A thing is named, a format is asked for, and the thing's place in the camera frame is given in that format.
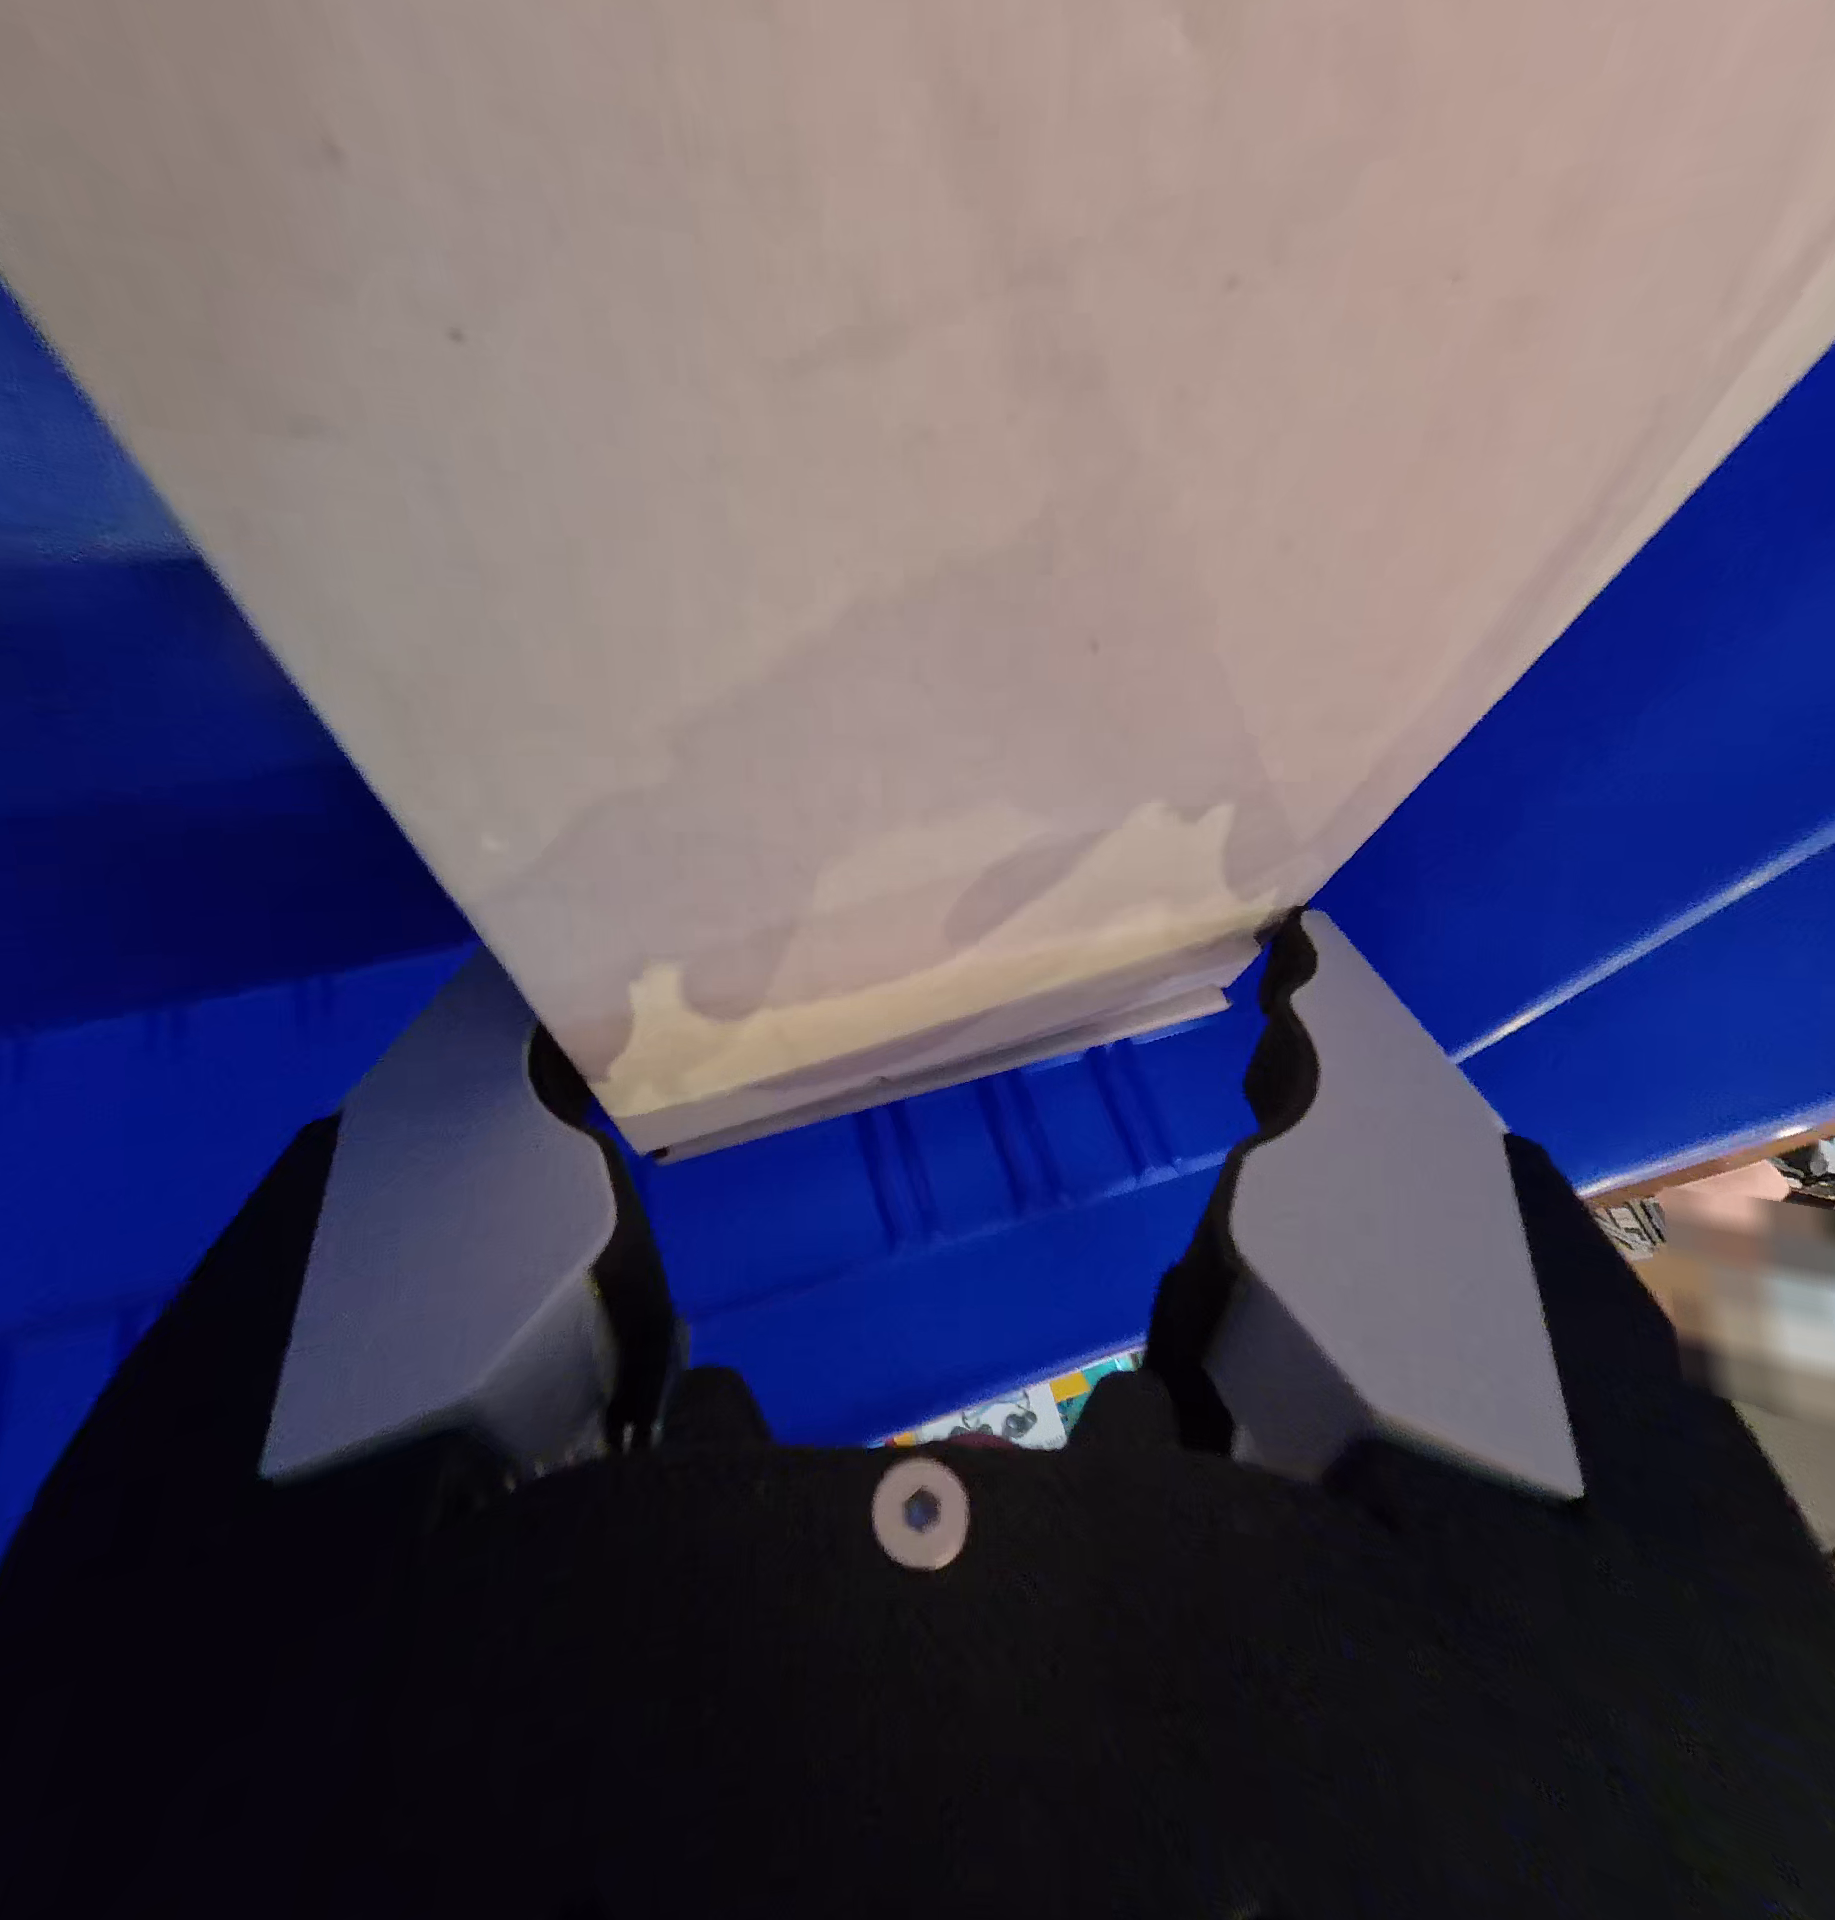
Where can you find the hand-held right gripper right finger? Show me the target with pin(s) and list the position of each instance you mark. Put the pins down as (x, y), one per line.
(1384, 1246)

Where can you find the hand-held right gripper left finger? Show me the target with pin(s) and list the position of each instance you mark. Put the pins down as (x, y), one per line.
(437, 1246)

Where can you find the blue plastic bin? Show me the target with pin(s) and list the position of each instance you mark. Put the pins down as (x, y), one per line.
(183, 900)

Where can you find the white cardboard box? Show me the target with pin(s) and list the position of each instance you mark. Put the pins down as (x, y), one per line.
(858, 450)

